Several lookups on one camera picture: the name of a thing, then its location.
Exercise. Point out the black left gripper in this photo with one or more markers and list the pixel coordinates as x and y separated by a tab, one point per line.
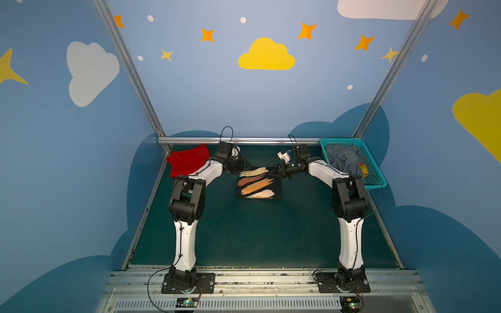
241	166

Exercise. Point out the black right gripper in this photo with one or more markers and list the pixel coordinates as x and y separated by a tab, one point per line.
282	169

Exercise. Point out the black printed t shirt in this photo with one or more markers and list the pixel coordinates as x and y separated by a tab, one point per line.
260	183

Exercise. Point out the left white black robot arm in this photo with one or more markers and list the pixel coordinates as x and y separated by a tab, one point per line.
186	206

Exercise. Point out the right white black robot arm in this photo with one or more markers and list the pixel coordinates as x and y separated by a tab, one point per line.
350	203

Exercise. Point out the red folded t shirt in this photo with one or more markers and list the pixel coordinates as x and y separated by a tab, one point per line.
188	161

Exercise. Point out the grey t shirt in basket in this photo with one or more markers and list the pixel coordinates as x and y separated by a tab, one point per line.
347	159

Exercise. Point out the yellow garment in basket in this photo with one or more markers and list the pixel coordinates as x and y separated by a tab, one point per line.
364	170

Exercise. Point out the teal plastic basket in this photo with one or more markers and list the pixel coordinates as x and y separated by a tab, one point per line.
376	179

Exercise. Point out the left green circuit board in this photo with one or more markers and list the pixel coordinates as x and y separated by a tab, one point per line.
187	303

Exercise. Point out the green circuit board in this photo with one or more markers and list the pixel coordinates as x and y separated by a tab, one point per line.
187	303
350	304

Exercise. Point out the right green circuit board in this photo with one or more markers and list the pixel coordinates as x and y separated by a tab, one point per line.
350	304

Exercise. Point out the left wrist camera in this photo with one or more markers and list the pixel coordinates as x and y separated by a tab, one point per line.
227	150

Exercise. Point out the horizontal aluminium frame rail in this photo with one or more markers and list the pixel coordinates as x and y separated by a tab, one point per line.
280	141

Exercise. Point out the right side floor rail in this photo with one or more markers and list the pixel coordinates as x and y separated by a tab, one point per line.
384	231

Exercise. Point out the floor rail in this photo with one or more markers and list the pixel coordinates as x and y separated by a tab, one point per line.
384	231
141	224

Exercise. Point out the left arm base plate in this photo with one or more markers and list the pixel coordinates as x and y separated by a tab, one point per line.
205	283

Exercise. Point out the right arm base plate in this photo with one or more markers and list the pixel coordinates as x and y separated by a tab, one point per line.
327	283

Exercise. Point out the left side floor rail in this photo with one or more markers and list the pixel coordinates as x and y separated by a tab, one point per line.
141	224

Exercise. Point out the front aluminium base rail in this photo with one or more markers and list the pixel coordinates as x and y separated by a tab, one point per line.
239	289

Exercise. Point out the right aluminium corner post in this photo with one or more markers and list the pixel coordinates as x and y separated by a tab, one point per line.
416	31

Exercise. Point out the aluminium corner post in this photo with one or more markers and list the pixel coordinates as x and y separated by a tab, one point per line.
114	32
416	31

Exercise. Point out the left aluminium corner post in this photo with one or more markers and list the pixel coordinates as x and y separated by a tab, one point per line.
114	32

